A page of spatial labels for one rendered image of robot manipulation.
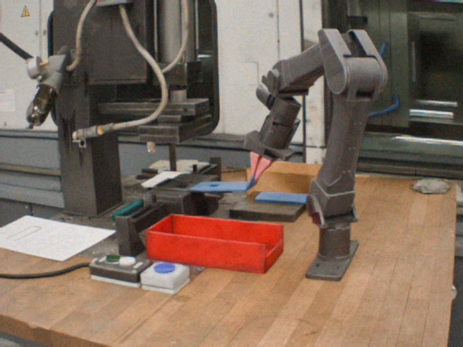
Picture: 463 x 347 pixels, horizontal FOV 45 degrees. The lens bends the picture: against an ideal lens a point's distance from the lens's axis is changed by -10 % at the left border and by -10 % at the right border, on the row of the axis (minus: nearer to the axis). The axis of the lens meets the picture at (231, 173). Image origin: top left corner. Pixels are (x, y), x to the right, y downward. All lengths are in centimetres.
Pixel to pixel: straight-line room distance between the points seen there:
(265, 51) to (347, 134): 94
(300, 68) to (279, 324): 50
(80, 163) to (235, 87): 72
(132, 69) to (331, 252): 60
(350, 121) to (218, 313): 40
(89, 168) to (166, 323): 62
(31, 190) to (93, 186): 115
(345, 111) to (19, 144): 183
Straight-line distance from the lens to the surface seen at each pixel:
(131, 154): 223
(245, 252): 112
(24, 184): 266
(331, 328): 93
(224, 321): 96
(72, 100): 147
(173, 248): 118
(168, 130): 130
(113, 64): 140
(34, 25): 253
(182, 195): 134
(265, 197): 152
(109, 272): 111
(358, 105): 104
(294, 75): 119
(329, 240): 114
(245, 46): 198
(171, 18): 135
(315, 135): 188
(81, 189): 151
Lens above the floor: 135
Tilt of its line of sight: 14 degrees down
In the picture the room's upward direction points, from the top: 2 degrees counter-clockwise
